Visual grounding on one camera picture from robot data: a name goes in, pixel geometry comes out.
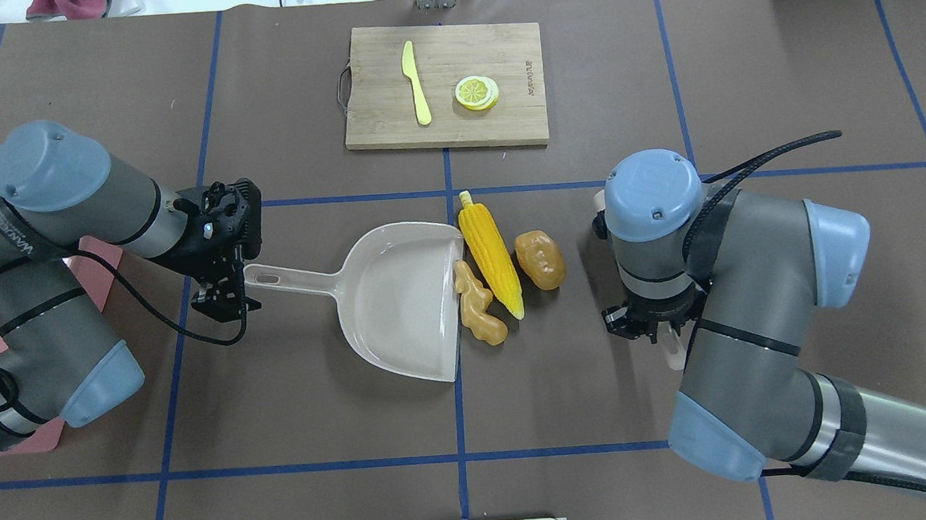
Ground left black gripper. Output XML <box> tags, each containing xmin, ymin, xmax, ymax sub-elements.
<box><xmin>156</xmin><ymin>178</ymin><xmax>262</xmax><ymax>323</ymax></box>

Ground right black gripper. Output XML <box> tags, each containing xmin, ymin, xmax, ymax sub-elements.
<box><xmin>603</xmin><ymin>288</ymin><xmax>707</xmax><ymax>343</ymax></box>

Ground brown toy potato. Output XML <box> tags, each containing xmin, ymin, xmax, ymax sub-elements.
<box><xmin>514</xmin><ymin>230</ymin><xmax>567</xmax><ymax>291</ymax></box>

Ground yellow toy corn cob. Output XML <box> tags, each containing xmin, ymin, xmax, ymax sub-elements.
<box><xmin>457</xmin><ymin>190</ymin><xmax>525</xmax><ymax>320</ymax></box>

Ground tan toy ginger root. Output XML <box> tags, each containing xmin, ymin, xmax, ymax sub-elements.
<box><xmin>453</xmin><ymin>259</ymin><xmax>509</xmax><ymax>347</ymax></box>

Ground beige plastic dustpan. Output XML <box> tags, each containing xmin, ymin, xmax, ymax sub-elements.
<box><xmin>243</xmin><ymin>221</ymin><xmax>465</xmax><ymax>383</ymax></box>

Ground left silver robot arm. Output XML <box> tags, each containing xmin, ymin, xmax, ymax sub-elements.
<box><xmin>0</xmin><ymin>120</ymin><xmax>262</xmax><ymax>453</ymax></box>

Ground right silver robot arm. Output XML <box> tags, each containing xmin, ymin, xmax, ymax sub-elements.
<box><xmin>593</xmin><ymin>130</ymin><xmax>926</xmax><ymax>497</ymax></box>

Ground pink plastic bin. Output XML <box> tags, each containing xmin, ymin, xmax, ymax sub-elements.
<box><xmin>0</xmin><ymin>189</ymin><xmax>136</xmax><ymax>457</ymax></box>

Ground yellow toy lemon slice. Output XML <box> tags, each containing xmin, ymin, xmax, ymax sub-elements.
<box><xmin>453</xmin><ymin>75</ymin><xmax>500</xmax><ymax>112</ymax></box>

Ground wooden cutting board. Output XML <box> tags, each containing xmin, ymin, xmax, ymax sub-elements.
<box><xmin>345</xmin><ymin>22</ymin><xmax>550</xmax><ymax>151</ymax></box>

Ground yellow plastic knife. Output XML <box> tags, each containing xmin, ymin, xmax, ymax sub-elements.
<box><xmin>400</xmin><ymin>40</ymin><xmax>433</xmax><ymax>127</ymax></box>

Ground pink cloth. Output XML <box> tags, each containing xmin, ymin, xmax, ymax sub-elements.
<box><xmin>25</xmin><ymin>0</ymin><xmax>113</xmax><ymax>21</ymax></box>

